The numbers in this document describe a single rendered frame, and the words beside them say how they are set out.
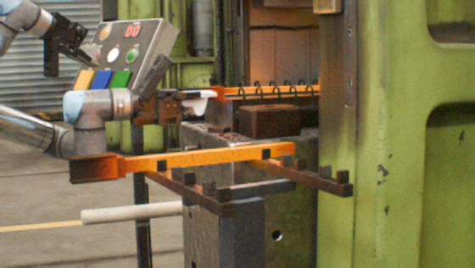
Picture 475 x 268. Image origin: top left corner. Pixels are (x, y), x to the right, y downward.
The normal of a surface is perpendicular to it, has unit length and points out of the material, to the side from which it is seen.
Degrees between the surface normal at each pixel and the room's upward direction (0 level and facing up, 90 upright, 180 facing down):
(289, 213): 90
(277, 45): 90
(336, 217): 90
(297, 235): 90
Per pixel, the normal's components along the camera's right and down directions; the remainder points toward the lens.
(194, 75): 0.22, 0.14
